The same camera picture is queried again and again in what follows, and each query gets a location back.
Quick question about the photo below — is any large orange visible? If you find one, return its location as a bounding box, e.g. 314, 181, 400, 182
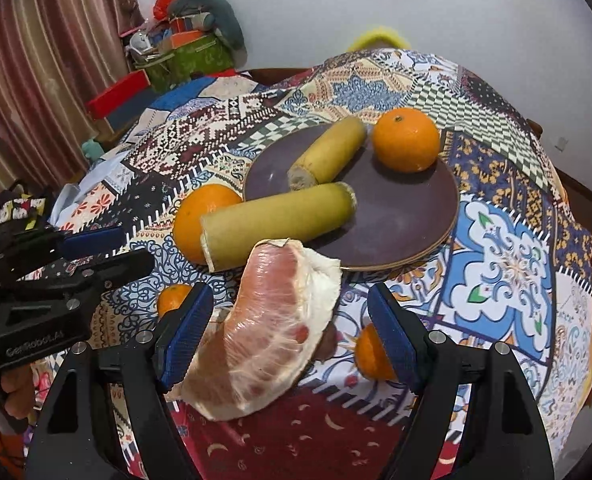
372, 107, 442, 173
172, 184, 243, 265

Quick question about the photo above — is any striped red curtain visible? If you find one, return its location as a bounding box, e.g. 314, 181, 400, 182
0, 0, 147, 196

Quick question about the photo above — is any peeled pink pomelo segment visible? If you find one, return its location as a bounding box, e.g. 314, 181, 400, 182
165, 239, 343, 421

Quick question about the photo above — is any long greenish banana piece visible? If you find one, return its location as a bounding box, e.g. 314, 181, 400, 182
200, 182, 358, 272

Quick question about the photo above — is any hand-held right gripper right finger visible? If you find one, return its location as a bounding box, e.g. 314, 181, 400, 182
367, 282, 557, 480

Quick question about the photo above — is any yellow fuzzy arch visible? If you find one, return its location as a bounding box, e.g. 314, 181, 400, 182
348, 27, 412, 54

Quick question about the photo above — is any person's left hand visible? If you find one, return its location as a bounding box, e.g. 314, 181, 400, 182
0, 366, 38, 411

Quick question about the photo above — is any small mandarin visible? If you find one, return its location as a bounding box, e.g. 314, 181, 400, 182
157, 283, 193, 318
354, 323, 398, 382

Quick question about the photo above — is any orange box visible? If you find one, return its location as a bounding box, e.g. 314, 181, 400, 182
170, 30, 205, 49

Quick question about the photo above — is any dark brown round plate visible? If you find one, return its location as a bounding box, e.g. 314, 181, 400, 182
242, 122, 461, 271

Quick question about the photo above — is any green fabric bag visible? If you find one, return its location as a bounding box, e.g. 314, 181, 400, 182
146, 40, 235, 94

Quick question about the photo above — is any pile of clothes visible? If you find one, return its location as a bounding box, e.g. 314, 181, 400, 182
0, 187, 57, 233

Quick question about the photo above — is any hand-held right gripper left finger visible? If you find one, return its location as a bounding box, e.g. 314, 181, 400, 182
26, 282, 215, 480

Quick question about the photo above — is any patchwork printed blanket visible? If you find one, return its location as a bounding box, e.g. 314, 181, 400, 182
26, 47, 592, 480

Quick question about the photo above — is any short yellow banana piece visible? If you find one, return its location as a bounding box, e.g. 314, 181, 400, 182
287, 116, 368, 192

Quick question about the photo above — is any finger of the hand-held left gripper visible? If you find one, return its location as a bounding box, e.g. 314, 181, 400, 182
0, 226, 125, 273
11, 250, 155, 311

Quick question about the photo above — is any red box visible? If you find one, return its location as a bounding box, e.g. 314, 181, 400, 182
86, 70, 152, 121

